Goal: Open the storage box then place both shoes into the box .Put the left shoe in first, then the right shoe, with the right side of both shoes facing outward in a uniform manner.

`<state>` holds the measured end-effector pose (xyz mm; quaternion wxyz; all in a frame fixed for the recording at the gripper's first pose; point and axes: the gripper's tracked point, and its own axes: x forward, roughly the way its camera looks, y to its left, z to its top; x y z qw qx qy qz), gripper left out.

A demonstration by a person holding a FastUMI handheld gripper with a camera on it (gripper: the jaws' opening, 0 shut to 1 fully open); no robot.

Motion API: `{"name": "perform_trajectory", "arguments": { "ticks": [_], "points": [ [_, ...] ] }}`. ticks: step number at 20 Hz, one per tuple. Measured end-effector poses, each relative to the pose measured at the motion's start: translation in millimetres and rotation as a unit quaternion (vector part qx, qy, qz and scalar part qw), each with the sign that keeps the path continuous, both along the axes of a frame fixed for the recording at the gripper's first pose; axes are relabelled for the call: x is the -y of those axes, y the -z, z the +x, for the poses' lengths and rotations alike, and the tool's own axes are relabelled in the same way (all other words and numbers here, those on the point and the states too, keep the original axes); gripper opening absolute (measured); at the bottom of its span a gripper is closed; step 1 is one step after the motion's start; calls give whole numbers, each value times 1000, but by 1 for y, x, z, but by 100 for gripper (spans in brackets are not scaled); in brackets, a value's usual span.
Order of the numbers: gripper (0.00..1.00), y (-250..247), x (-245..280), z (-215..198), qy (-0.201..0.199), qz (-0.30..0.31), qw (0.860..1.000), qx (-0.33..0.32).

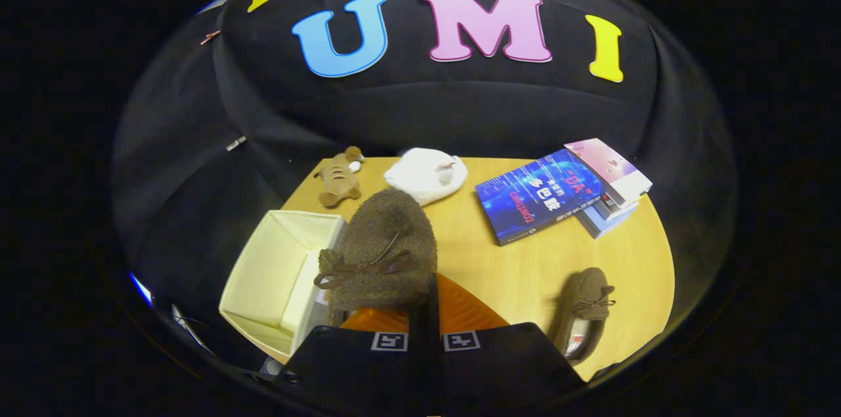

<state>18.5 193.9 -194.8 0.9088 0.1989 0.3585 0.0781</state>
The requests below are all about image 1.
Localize white book with red spine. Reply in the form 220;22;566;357
595;190;643;221

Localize dark blue book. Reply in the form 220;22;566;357
474;148;609;248

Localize white plush toy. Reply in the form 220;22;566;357
383;147;469;207

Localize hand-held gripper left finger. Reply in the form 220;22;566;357
271;299;429;417

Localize brown fuzzy shoe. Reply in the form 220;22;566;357
552;267;617;366
313;188;440;330

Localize black backdrop cloth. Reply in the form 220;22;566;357
112;0;735;372

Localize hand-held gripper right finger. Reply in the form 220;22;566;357
426;273;587;417

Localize brown striped plush toy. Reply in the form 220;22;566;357
313;145;365;209

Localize pink cover book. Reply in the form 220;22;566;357
563;137;654;208

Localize light blue book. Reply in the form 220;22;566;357
576;200;640;240

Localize grey fabric storage box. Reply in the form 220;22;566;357
218;209;348;360

